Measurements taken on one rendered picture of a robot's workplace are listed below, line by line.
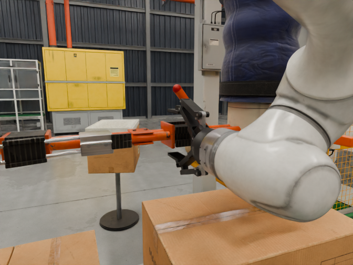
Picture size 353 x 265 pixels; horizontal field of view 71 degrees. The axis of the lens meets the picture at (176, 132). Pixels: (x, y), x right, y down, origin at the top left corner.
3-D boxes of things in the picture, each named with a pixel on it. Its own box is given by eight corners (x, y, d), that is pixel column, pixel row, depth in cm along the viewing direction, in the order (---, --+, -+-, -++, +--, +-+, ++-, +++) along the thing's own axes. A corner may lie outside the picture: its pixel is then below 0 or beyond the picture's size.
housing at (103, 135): (109, 147, 62) (108, 129, 61) (114, 153, 56) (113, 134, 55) (80, 150, 59) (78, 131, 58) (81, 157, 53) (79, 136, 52)
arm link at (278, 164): (234, 201, 42) (280, 145, 45) (316, 256, 28) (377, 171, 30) (196, 161, 38) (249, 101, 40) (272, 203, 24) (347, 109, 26)
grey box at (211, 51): (222, 71, 175) (224, 27, 170) (226, 70, 170) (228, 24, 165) (197, 70, 168) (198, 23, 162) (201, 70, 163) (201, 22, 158)
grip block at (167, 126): (187, 139, 72) (187, 119, 71) (203, 146, 63) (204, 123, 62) (159, 141, 68) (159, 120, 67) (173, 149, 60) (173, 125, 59)
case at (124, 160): (134, 172, 217) (133, 128, 210) (87, 173, 215) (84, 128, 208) (139, 154, 277) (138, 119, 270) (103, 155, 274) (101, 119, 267)
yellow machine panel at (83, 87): (122, 127, 874) (119, 54, 831) (126, 131, 790) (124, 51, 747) (52, 131, 794) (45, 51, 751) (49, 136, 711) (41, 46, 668)
